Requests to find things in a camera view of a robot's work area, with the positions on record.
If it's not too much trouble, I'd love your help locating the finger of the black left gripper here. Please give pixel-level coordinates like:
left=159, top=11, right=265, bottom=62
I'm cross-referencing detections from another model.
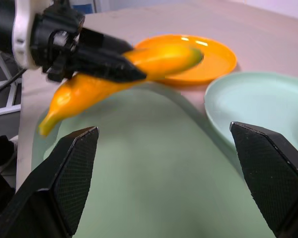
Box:
left=71, top=47, right=148, bottom=82
left=77, top=26, right=134, bottom=54

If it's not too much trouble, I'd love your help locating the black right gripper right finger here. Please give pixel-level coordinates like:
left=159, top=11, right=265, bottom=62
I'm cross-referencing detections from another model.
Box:
left=229, top=121, right=298, bottom=238

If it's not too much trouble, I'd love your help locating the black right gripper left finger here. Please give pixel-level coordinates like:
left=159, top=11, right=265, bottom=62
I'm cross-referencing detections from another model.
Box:
left=0, top=126, right=100, bottom=238

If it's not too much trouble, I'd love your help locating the orange yellow pepper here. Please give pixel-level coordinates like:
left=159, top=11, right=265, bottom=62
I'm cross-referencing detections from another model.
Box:
left=37, top=46, right=205, bottom=137

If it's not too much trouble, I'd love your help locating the mint green plate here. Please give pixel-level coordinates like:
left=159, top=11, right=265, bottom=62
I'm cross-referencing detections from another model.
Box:
left=204, top=71, right=298, bottom=172

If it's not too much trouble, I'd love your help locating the sage green plate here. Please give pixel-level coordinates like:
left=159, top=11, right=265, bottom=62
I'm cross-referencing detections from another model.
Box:
left=31, top=82, right=276, bottom=238

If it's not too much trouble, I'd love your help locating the orange plate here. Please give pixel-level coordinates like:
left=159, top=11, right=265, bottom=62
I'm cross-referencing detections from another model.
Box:
left=134, top=34, right=237, bottom=87

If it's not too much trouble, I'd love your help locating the blue container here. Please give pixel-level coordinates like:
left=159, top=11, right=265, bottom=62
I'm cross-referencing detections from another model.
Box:
left=71, top=0, right=96, bottom=13

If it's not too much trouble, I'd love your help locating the dark rounded shape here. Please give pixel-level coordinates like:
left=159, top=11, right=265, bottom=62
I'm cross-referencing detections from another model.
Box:
left=0, top=127, right=18, bottom=215

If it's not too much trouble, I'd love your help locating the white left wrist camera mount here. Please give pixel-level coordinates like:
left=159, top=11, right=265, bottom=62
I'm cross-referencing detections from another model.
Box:
left=11, top=0, right=42, bottom=70

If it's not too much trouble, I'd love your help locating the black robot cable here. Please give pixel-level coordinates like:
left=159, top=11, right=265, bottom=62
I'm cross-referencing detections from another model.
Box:
left=0, top=68, right=27, bottom=99

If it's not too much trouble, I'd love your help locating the white metal frame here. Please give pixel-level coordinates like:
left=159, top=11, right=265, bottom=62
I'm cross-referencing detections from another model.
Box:
left=0, top=52, right=23, bottom=118

